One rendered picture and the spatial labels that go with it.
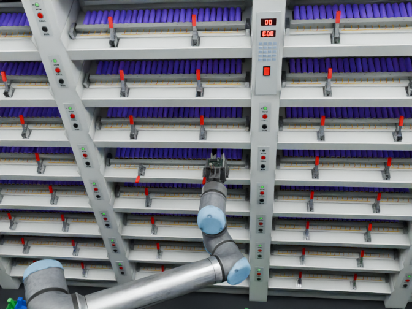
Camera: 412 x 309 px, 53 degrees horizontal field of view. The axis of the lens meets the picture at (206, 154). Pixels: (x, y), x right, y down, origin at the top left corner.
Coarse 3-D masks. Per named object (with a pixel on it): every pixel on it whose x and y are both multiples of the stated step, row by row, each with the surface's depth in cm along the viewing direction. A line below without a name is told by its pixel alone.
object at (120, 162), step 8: (112, 160) 172; (120, 160) 171; (128, 160) 171; (136, 160) 171; (144, 160) 170; (152, 160) 170; (160, 160) 170; (168, 160) 169; (176, 160) 169; (184, 160) 169; (192, 160) 168; (200, 160) 168; (128, 168) 171; (136, 168) 170; (152, 168) 170; (168, 168) 169
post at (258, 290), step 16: (256, 0) 119; (272, 0) 119; (256, 16) 122; (256, 96) 139; (272, 96) 139; (256, 112) 144; (272, 112) 143; (256, 128) 148; (272, 128) 147; (256, 144) 152; (272, 144) 152; (256, 160) 157; (272, 160) 157; (256, 176) 163; (272, 176) 162; (256, 192) 168; (272, 192) 167; (256, 208) 174; (272, 208) 174; (256, 240) 188; (256, 288) 212
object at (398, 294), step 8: (400, 248) 192; (408, 248) 183; (408, 256) 185; (408, 264) 189; (400, 272) 193; (408, 272) 192; (400, 280) 197; (400, 288) 201; (408, 288) 200; (392, 296) 206; (400, 296) 205; (408, 296) 204; (384, 304) 214; (392, 304) 210; (400, 304) 209
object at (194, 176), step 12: (108, 156) 172; (192, 156) 172; (108, 168) 173; (120, 168) 172; (156, 168) 171; (180, 168) 170; (192, 168) 169; (108, 180) 173; (120, 180) 172; (132, 180) 172; (144, 180) 171; (156, 180) 170; (168, 180) 170; (180, 180) 169; (192, 180) 168; (228, 180) 166; (240, 180) 165
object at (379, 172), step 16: (288, 160) 164; (304, 160) 164; (320, 160) 163; (336, 160) 163; (352, 160) 162; (368, 160) 161; (384, 160) 161; (400, 160) 160; (288, 176) 163; (304, 176) 163; (320, 176) 162; (336, 176) 162; (352, 176) 161; (368, 176) 160; (384, 176) 158; (400, 176) 159
